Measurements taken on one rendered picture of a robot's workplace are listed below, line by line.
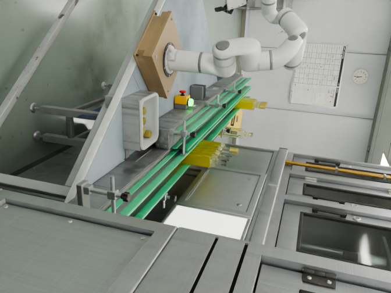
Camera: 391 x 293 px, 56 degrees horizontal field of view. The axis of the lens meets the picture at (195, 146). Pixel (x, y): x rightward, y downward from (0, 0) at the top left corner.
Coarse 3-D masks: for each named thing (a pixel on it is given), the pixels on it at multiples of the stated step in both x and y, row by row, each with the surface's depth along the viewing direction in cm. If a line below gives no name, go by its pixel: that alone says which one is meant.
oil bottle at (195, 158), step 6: (186, 156) 179; (192, 156) 178; (198, 156) 177; (204, 156) 176; (210, 156) 176; (180, 162) 181; (186, 162) 180; (192, 162) 179; (198, 162) 178; (204, 162) 177; (210, 162) 176
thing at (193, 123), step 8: (240, 80) 313; (248, 80) 314; (232, 88) 279; (240, 88) 281; (224, 96) 254; (232, 96) 256; (200, 112) 209; (208, 112) 210; (192, 120) 193; (200, 120) 194; (192, 128) 180
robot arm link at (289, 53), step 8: (288, 40) 155; (296, 40) 153; (280, 48) 155; (288, 48) 153; (296, 48) 153; (272, 56) 155; (280, 56) 154; (288, 56) 153; (296, 56) 159; (272, 64) 156; (280, 64) 156; (288, 64) 163; (296, 64) 163
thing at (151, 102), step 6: (150, 96) 155; (156, 96) 162; (144, 102) 165; (150, 102) 164; (156, 102) 163; (150, 108) 165; (156, 108) 164; (150, 114) 166; (156, 114) 165; (150, 120) 167; (156, 120) 166; (144, 126) 168; (150, 126) 168; (156, 126) 167; (156, 132) 168; (144, 138) 166; (150, 138) 167; (156, 138) 168; (144, 144) 160; (150, 144) 162
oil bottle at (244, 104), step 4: (240, 104) 286; (244, 104) 285; (248, 104) 284; (252, 104) 284; (256, 104) 285; (240, 108) 288; (244, 108) 286; (248, 108) 285; (252, 108) 285; (260, 108) 284; (264, 108) 283
